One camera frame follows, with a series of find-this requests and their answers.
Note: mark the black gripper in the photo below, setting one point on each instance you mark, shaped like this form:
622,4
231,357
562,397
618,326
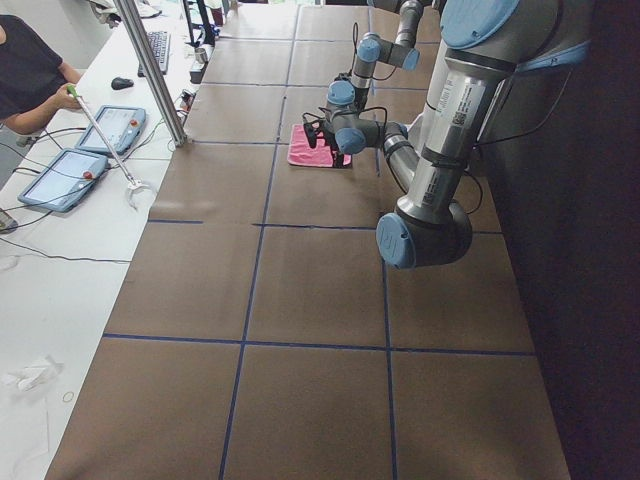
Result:
332,141

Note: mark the pink towel with grey trim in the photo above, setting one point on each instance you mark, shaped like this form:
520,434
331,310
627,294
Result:
302,155

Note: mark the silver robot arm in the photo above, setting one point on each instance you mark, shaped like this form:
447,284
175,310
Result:
483,45
400,52

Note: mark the metal cup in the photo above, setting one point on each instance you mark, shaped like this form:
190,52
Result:
200,55

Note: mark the black keyboard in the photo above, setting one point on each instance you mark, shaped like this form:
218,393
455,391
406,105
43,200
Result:
159,42

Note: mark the far blue teach pendant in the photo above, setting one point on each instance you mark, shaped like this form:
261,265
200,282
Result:
121,124

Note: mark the blue teach pendant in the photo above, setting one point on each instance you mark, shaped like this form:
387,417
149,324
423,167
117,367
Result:
64,181
121,124

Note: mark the black computer mouse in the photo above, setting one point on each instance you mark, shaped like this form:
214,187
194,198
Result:
120,83

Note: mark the near blue teach pendant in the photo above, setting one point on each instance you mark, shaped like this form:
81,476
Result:
64,181

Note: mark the person in black shirt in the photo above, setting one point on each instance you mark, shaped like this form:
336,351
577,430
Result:
34,79

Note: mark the crumpled white tissue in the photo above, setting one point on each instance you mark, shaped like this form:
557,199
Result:
41,371

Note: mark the green handled reacher grabber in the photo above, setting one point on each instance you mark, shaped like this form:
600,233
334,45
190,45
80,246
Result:
134,185

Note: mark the aluminium frame post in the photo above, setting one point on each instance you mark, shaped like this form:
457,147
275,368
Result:
138,36

